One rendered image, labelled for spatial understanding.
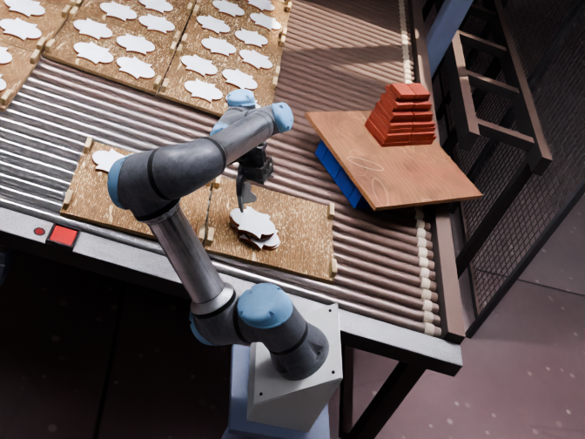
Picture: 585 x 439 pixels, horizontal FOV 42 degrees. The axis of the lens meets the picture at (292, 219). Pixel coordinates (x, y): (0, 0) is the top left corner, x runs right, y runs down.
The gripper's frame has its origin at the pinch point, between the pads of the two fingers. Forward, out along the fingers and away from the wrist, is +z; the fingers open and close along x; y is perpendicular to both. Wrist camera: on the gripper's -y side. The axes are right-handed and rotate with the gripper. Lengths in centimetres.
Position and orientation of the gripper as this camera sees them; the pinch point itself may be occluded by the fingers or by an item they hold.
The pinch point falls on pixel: (251, 199)
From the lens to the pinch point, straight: 227.2
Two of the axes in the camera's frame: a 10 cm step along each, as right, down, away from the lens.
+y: 9.1, 1.6, -3.8
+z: 1.1, 8.0, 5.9
